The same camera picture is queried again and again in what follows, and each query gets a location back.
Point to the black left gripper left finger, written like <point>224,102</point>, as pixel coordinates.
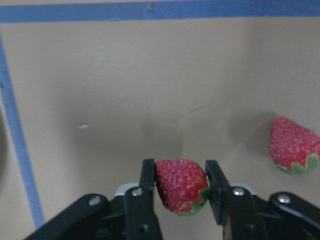
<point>141,222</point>

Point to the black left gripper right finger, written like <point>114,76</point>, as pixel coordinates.
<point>233,207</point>

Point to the red strawberry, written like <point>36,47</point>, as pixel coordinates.
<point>294,149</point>
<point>182,186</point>

